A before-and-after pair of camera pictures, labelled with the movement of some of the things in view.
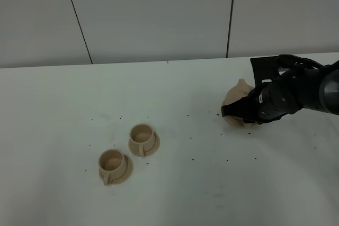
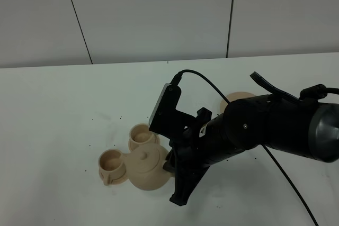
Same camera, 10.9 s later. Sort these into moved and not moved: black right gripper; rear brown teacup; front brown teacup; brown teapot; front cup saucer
Moved: brown teapot; black right gripper
Not moved: front brown teacup; front cup saucer; rear brown teacup
